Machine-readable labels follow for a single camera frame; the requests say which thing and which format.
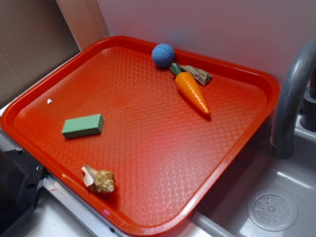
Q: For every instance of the round sink drain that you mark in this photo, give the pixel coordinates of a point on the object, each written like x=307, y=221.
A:
x=272, y=210

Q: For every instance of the blue dimpled ball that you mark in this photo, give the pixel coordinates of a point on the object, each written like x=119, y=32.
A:
x=163, y=55

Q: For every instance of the orange toy carrot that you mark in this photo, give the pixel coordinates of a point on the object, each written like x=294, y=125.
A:
x=189, y=88

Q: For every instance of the brown wood chip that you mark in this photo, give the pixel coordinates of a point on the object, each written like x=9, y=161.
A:
x=201, y=76

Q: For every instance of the red plastic tray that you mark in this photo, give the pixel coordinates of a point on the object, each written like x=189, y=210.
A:
x=164, y=153

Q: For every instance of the grey toy faucet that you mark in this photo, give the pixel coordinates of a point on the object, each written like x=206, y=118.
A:
x=297, y=92

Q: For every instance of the green rectangular block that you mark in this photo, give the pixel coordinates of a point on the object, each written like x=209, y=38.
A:
x=83, y=126

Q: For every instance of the black metal bracket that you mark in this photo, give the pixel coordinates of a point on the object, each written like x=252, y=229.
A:
x=21, y=178

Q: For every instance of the brown cardboard panel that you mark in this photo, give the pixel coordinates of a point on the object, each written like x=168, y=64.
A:
x=34, y=40

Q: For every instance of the beige conch seashell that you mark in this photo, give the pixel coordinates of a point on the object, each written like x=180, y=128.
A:
x=98, y=181

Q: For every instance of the grey toy sink basin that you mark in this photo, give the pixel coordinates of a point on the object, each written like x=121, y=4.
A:
x=223, y=211

